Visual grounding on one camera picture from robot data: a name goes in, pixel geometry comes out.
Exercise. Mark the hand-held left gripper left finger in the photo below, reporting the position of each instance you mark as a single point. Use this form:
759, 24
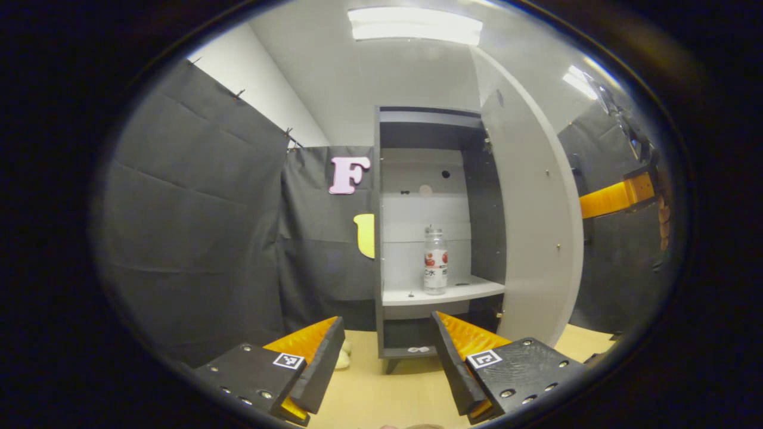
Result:
325, 363

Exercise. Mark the large ceiling light panel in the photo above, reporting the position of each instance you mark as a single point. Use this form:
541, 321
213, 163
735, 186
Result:
414, 25

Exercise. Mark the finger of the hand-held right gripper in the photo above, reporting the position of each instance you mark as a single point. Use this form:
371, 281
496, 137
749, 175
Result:
614, 199

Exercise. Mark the pale yellow coaster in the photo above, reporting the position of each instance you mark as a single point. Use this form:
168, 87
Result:
343, 356

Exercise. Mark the white cabinet shelf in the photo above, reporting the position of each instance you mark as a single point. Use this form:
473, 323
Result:
441, 294

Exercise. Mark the dark grey cabinet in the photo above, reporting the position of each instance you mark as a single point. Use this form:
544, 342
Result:
483, 226

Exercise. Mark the double ceiling light panel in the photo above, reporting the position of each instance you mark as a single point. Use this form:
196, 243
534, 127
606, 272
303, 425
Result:
578, 80

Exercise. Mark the clear plastic bottle red label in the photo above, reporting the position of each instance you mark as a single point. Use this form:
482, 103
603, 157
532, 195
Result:
435, 265

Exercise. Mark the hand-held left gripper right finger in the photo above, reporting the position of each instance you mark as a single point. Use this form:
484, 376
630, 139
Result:
453, 369

